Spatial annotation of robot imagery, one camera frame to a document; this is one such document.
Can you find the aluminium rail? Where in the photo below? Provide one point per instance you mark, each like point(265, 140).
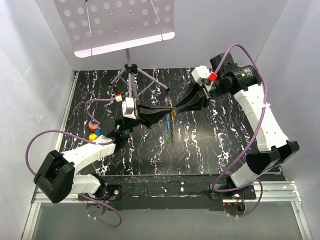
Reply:
point(278, 216)

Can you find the yellow blue toy block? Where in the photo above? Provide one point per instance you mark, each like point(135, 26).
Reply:
point(95, 135)

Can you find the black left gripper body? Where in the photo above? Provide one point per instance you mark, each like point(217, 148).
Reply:
point(128, 123)

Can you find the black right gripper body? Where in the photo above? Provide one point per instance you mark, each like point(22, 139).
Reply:
point(210, 91)

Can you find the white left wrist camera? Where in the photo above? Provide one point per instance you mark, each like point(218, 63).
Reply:
point(129, 106)

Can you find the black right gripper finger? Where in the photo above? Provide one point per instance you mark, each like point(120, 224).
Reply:
point(193, 93)
point(192, 106)

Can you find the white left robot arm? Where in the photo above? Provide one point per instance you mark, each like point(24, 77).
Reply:
point(59, 176)

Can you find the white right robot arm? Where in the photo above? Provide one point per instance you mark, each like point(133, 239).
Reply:
point(248, 89)

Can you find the white perforated music stand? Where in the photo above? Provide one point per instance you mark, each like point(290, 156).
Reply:
point(97, 27)

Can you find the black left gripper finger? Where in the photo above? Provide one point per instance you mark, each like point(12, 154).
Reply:
point(153, 109)
point(151, 118)

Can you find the yellow capped key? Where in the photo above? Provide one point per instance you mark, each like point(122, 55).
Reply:
point(174, 115)

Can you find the orange blue toy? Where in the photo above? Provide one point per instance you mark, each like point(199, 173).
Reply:
point(93, 125)

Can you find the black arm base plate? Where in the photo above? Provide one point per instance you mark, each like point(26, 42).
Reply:
point(160, 192)

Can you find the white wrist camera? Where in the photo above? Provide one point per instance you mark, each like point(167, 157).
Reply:
point(202, 76)
point(129, 106)

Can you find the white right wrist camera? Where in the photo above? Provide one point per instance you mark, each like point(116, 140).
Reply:
point(202, 76)

